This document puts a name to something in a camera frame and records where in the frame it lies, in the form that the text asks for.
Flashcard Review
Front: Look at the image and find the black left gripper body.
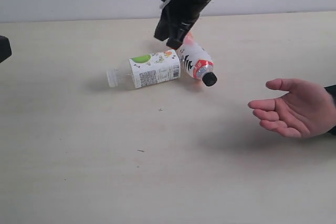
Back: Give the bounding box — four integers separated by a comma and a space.
0, 36, 12, 63

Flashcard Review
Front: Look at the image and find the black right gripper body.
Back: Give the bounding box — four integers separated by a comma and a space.
161, 0, 210, 23

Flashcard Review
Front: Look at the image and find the peach label bottle black cap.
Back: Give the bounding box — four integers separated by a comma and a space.
176, 32, 217, 87

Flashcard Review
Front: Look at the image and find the clear bottle green apple label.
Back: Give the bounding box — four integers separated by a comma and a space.
107, 49, 181, 90

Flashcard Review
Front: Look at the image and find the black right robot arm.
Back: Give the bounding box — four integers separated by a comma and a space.
154, 0, 211, 49

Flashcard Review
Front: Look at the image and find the open receiving human hand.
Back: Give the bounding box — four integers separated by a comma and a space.
248, 78, 333, 138

